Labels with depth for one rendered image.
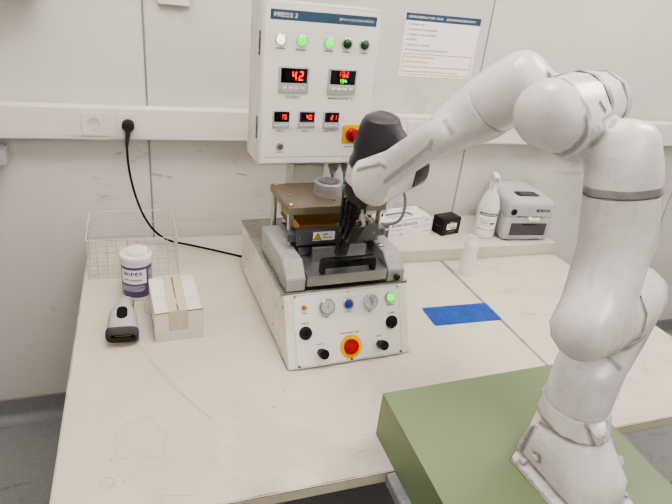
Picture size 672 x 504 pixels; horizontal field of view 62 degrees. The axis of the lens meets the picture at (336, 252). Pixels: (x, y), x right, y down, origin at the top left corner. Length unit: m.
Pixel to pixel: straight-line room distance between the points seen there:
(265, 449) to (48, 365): 1.32
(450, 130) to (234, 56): 1.07
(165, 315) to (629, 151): 1.09
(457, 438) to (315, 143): 0.88
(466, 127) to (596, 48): 1.60
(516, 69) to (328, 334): 0.79
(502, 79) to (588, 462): 0.65
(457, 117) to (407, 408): 0.58
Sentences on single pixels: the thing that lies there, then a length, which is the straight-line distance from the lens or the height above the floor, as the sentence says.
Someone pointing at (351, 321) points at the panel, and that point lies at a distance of 1.44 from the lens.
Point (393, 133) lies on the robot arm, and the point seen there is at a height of 1.36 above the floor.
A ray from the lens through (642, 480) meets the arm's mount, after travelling 1.23.
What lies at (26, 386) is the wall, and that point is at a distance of 2.45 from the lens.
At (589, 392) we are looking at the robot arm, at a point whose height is 1.07.
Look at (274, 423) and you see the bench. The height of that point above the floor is 0.75.
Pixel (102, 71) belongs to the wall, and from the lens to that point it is 1.92.
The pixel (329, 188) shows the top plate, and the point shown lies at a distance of 1.47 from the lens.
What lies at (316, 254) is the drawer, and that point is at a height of 0.99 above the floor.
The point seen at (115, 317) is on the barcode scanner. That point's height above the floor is 0.82.
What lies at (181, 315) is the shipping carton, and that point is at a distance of 1.48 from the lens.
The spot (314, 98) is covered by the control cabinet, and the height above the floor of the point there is 1.34.
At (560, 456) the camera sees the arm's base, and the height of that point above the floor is 0.94.
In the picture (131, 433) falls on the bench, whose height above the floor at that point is 0.75.
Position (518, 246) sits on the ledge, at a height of 0.79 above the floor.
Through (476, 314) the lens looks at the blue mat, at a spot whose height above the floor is 0.75.
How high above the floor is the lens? 1.63
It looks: 26 degrees down
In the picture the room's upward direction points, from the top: 6 degrees clockwise
